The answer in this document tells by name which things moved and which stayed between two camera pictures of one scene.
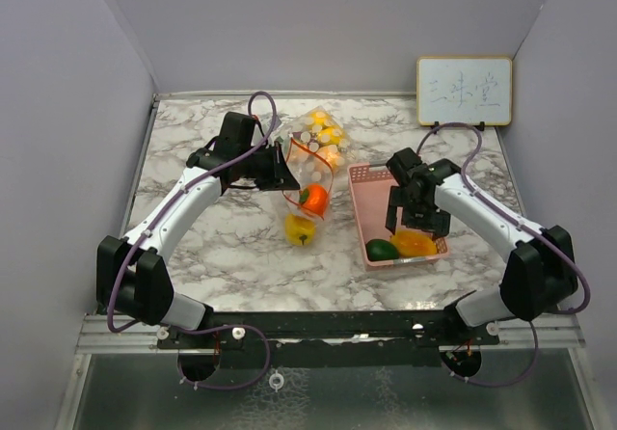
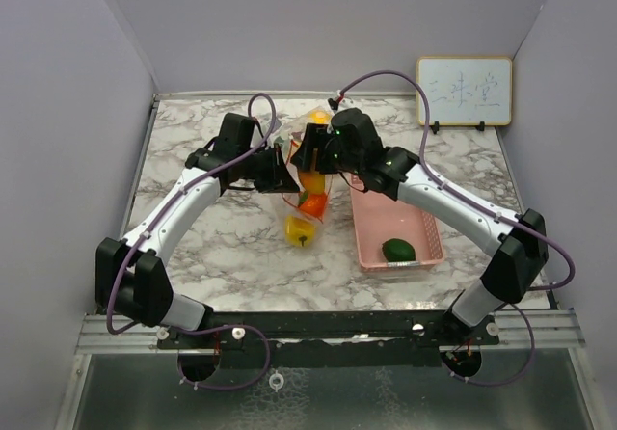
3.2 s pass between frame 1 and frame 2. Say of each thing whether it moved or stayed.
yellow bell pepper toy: stayed
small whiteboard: stayed
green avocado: moved
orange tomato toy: stayed
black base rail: stayed
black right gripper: moved
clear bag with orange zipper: stayed
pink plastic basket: stayed
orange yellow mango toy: moved
